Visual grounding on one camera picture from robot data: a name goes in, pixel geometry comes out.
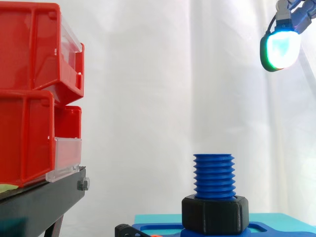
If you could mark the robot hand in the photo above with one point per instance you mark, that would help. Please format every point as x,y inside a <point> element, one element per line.
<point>281,49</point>

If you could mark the blue threaded bolt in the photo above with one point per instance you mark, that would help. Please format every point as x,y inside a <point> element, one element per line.
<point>214,176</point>

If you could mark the large black nut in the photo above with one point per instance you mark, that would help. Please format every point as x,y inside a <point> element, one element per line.
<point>214,213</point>

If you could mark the blue plate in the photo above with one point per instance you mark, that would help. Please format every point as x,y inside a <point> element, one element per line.
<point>271,230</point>

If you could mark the turquoise plate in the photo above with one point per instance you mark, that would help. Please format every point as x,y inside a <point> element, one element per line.
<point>158,218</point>

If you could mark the black and orange clip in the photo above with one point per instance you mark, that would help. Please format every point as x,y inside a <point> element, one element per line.
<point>127,230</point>

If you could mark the red storage bin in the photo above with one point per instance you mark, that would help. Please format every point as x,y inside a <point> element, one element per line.
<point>22,44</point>
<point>24,138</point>

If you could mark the black metal stand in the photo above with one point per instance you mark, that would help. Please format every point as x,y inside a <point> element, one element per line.
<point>37,205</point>

